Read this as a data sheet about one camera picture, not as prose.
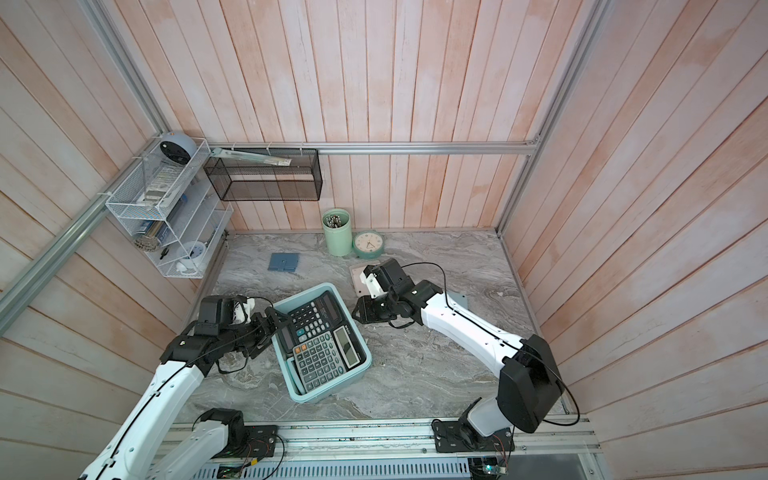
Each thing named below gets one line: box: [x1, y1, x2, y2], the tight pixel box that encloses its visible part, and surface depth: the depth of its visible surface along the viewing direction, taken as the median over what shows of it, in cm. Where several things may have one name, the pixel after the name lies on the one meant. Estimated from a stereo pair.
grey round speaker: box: [159, 132, 197, 166], surface depth 83 cm
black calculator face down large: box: [286, 305, 364, 393], surface depth 79 cm
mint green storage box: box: [303, 282, 372, 403], surface depth 75 cm
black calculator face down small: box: [275, 291, 344, 356], surface depth 85 cm
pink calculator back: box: [349, 264, 370, 298], surface depth 106 cm
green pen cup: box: [321, 208, 353, 256], surface depth 108 cm
